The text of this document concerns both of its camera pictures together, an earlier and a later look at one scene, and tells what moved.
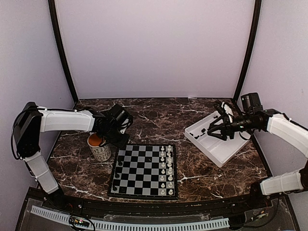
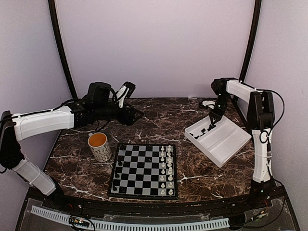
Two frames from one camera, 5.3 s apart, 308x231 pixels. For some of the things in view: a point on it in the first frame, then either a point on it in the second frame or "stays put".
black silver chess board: [147, 171] stays put
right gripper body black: [230, 131] -> [215, 115]
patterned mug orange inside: [102, 153] stays put
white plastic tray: [220, 151] stays put
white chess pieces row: [166, 179] stays put
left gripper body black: [112, 138] -> [122, 118]
